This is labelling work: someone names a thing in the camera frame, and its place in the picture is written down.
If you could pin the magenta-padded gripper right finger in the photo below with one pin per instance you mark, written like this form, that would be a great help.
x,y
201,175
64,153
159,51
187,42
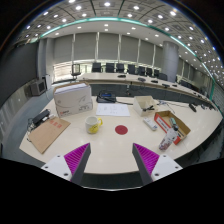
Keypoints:
x,y
148,160

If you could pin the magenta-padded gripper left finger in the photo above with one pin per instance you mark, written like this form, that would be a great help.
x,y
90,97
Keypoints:
x,y
75,160

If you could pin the white remote control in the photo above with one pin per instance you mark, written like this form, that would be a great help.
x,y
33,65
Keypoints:
x,y
150,123

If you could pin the brown paper envelope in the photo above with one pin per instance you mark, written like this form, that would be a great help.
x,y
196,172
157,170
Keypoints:
x,y
48,134

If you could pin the white mug yellow print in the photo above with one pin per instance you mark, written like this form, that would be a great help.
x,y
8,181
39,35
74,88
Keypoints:
x,y
91,125

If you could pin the flat round red coaster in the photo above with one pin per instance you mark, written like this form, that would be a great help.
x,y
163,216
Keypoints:
x,y
121,129

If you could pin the open cardboard box red edge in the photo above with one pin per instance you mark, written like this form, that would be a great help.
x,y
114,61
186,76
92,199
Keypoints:
x,y
163,121

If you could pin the green whiteboard eraser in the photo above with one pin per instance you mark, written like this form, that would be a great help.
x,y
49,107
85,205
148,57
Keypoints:
x,y
173,121

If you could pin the white copy paper carton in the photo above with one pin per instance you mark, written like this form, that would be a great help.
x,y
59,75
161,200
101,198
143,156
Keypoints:
x,y
73,100

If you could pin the white printed paper sheet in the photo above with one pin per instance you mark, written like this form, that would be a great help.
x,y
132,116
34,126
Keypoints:
x,y
112,110

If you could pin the black desk microphone base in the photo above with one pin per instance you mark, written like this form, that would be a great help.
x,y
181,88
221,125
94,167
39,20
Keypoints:
x,y
192,107

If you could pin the black desk phone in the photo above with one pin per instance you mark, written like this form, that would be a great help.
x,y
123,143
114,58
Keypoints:
x,y
106,97

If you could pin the grey box monitor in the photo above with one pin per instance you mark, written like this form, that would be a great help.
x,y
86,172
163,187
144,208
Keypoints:
x,y
37,87

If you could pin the long curved conference desk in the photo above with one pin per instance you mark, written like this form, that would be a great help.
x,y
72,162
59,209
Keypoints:
x,y
110,77

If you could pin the row of black office chairs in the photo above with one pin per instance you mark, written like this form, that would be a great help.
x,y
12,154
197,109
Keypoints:
x,y
110,67

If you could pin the recessed ceiling lights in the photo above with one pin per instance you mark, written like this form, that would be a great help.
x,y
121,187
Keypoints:
x,y
106,4

